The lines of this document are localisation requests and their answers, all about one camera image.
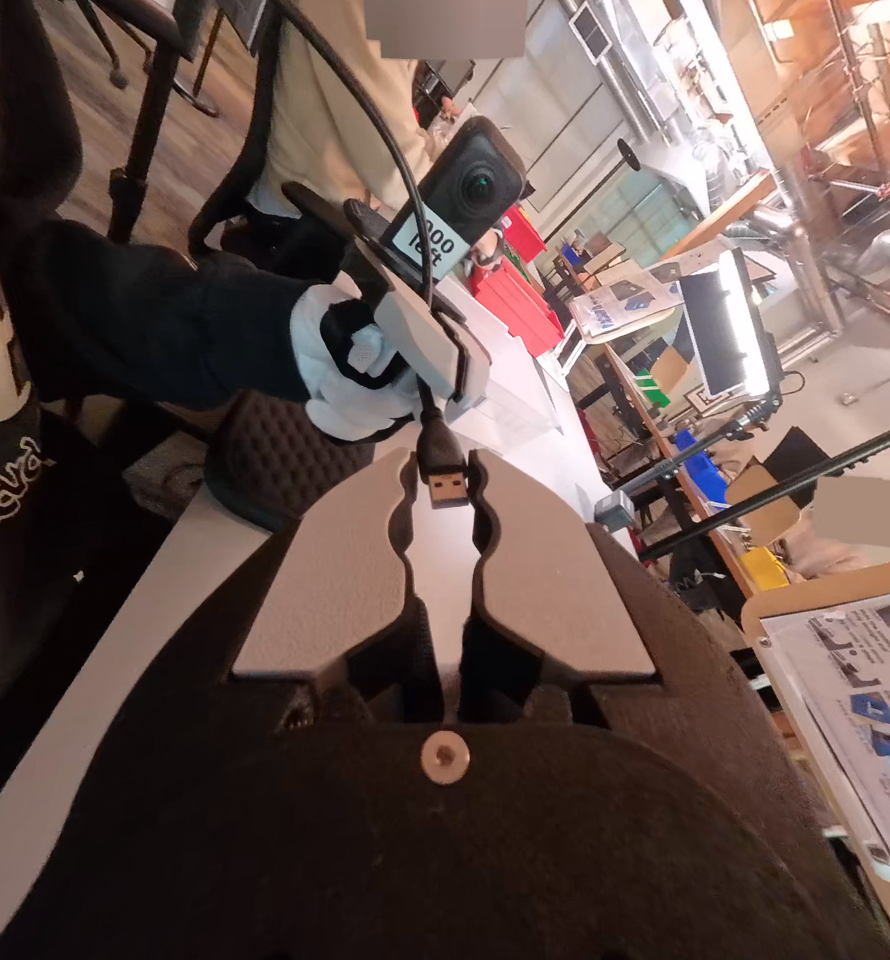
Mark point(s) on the black table leg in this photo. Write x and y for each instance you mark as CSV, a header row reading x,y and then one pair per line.
x,y
144,135

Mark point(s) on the blue plastic bin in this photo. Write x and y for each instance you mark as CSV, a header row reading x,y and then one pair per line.
x,y
704,469

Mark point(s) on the clear plastic bin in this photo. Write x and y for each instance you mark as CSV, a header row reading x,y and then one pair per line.
x,y
523,397

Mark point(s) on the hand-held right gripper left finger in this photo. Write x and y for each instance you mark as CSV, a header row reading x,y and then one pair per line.
x,y
325,592

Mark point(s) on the person's left forearm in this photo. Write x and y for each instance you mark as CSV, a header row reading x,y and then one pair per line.
x,y
152,322

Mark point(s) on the black pole stand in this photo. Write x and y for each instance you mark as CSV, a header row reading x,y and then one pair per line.
x,y
629,154
752,504

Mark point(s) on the bright light panel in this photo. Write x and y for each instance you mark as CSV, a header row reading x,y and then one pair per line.
x,y
737,322

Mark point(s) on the yellow plastic bin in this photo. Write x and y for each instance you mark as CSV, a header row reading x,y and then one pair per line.
x,y
764,570

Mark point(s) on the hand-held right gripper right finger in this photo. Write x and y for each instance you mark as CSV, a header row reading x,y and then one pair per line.
x,y
565,600

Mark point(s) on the black hex-patterned pouch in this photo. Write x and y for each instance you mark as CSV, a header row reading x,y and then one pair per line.
x,y
264,465

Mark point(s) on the instruction sheet on stand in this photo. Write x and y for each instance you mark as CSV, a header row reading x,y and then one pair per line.
x,y
850,675
640,300

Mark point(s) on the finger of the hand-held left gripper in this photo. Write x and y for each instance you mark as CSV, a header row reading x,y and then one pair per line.
x,y
418,337
478,379

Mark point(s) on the red plastic bin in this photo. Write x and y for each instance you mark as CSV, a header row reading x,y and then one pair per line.
x,y
520,307
523,232

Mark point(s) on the green plastic bin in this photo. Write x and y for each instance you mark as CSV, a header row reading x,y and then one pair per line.
x,y
651,388

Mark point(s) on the grey power adapter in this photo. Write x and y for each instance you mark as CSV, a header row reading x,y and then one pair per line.
x,y
613,510

